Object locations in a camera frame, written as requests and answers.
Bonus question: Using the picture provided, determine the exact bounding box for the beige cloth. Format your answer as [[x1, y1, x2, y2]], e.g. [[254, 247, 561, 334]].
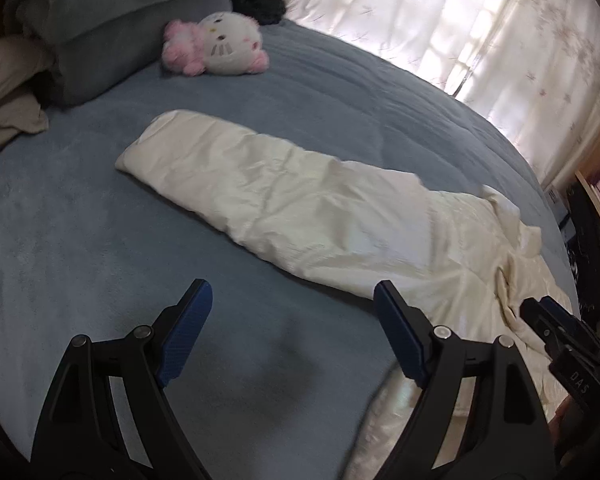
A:
[[0, 36, 56, 161]]

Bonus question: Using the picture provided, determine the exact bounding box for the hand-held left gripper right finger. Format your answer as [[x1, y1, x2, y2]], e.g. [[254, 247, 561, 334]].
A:
[[373, 281, 559, 480]]

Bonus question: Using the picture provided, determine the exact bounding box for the cream floral curtain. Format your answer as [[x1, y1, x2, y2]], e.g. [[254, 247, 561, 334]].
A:
[[262, 0, 600, 188]]

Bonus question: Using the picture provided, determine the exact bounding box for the black chair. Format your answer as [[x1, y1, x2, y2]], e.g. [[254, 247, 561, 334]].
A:
[[564, 179, 600, 322]]

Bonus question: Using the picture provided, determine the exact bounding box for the cream puffer jacket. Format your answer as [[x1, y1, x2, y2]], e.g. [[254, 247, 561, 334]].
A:
[[115, 109, 583, 480]]

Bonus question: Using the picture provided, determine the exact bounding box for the folded grey-blue duvet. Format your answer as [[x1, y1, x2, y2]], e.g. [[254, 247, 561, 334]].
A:
[[2, 0, 266, 107]]

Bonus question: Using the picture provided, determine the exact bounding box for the pink and white plush cat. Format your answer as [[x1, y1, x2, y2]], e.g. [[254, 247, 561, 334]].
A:
[[161, 11, 270, 77]]

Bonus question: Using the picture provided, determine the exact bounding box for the blue-grey bed blanket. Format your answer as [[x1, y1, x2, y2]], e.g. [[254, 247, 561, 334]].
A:
[[0, 19, 581, 480]]

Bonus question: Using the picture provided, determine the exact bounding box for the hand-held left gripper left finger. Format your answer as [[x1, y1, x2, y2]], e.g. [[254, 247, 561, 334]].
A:
[[30, 279, 213, 480]]

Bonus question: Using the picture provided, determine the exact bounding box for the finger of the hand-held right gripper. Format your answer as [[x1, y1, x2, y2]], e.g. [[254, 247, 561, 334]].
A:
[[519, 298, 557, 352], [539, 295, 588, 333]]

